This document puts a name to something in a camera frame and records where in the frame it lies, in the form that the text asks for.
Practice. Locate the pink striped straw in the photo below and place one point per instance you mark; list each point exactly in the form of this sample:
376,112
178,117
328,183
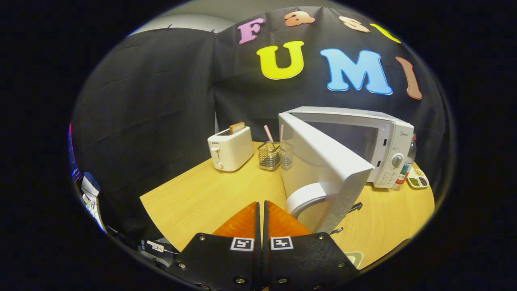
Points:
268,133

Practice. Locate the toast slice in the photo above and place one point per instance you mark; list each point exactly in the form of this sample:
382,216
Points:
237,128

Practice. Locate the white toaster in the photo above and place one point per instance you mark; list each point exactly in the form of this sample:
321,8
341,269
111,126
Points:
230,151

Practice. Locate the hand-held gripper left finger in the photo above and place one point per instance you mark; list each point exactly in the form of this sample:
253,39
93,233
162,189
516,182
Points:
218,262

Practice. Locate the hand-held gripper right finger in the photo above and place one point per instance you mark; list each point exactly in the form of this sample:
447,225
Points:
307,262

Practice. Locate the white divided snack dish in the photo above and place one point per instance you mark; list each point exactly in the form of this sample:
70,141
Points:
418,180

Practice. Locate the white plate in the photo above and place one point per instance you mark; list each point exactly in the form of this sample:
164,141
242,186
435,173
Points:
355,258

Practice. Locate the white device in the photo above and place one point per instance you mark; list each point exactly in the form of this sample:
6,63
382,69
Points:
91,194

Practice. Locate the white microwave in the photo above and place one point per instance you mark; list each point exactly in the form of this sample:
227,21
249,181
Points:
323,161

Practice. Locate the clear bottle with red label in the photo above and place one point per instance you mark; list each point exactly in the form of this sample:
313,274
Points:
406,169

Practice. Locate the computer monitor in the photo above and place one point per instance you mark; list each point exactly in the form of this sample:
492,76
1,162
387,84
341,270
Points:
72,161

